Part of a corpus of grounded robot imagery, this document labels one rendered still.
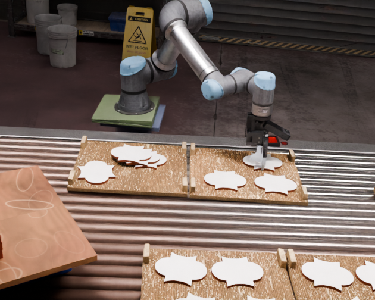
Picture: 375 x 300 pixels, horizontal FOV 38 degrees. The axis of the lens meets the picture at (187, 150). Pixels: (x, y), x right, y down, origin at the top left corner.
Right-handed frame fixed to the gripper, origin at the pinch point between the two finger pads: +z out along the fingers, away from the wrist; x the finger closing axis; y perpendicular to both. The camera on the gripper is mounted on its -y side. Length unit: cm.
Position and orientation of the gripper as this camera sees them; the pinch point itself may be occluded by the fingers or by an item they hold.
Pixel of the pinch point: (262, 161)
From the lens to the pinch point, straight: 211.3
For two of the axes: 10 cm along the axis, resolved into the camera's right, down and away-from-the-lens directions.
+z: -0.3, 8.8, 4.7
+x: -0.1, 4.7, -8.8
